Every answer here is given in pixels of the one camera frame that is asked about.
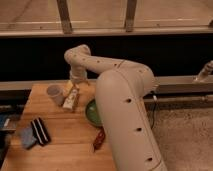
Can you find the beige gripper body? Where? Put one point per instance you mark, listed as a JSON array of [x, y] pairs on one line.
[[78, 75]]

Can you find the white bottle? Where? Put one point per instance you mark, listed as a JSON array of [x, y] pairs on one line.
[[72, 99]]

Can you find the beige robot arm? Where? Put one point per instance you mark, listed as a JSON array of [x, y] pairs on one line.
[[119, 92]]

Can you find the green ceramic bowl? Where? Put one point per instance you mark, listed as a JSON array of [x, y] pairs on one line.
[[92, 115]]

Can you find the clear plastic cup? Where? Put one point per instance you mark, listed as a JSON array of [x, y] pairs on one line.
[[55, 93]]

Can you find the red chili pepper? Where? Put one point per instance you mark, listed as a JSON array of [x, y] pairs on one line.
[[99, 140]]

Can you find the black white striped cloth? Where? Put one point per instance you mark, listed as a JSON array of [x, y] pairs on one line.
[[40, 132]]

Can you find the blue grey cloth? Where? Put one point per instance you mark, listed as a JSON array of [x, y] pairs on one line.
[[27, 138]]

